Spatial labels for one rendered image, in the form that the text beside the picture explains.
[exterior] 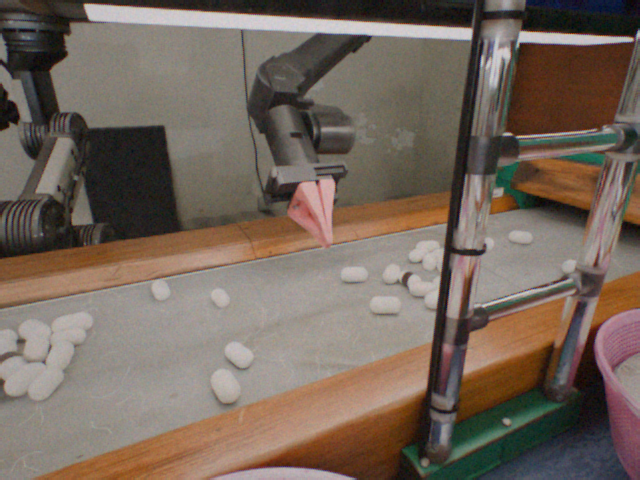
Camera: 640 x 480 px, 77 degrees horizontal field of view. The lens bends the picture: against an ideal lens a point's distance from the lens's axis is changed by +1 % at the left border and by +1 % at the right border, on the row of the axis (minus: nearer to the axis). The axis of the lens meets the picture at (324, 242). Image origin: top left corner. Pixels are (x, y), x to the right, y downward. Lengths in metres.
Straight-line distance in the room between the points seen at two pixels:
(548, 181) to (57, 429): 0.79
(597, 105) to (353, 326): 0.61
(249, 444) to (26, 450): 0.18
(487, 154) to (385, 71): 2.57
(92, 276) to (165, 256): 0.09
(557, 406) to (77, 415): 0.43
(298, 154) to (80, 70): 2.05
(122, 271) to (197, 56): 1.96
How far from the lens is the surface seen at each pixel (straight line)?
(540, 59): 0.95
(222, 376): 0.38
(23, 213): 0.87
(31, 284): 0.63
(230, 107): 2.50
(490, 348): 0.42
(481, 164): 0.25
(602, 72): 0.88
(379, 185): 2.90
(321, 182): 0.49
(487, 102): 0.25
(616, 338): 0.52
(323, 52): 0.72
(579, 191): 0.82
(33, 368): 0.46
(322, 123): 0.58
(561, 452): 0.48
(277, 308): 0.50
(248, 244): 0.63
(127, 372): 0.45
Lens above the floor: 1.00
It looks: 23 degrees down
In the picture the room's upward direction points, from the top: straight up
